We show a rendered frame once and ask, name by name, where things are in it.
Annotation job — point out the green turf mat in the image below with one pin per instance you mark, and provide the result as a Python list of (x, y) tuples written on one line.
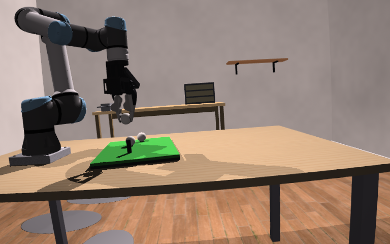
[(152, 150)]

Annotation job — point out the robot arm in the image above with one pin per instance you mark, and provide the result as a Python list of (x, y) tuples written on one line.
[(40, 115)]

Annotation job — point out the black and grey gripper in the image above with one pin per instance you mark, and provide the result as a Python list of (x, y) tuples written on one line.
[(117, 82)]

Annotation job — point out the white ball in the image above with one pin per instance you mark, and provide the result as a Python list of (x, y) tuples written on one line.
[(141, 136), (125, 119), (132, 140)]

